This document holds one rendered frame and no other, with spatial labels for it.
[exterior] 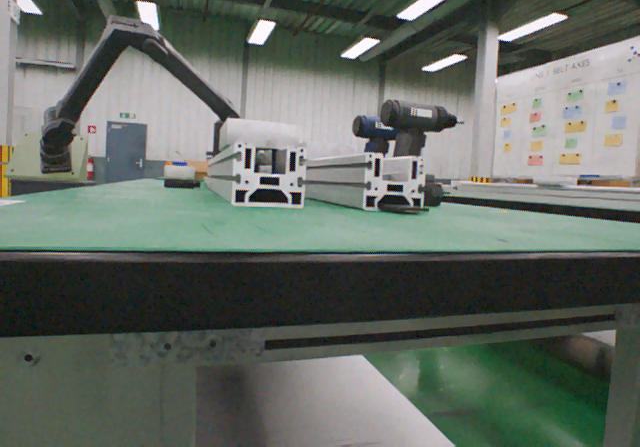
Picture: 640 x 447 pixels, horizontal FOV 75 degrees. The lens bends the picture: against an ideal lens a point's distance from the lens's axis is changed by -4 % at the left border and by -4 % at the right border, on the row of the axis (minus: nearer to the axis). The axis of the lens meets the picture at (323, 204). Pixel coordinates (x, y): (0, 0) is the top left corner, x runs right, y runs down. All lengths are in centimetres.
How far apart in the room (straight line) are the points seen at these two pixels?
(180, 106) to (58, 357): 1217
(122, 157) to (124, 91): 173
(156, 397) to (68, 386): 6
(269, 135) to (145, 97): 1186
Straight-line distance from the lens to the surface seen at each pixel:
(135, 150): 1235
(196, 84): 142
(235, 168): 59
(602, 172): 373
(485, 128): 929
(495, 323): 44
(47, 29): 1325
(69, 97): 140
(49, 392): 36
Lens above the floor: 82
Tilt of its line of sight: 3 degrees down
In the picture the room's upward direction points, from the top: 3 degrees clockwise
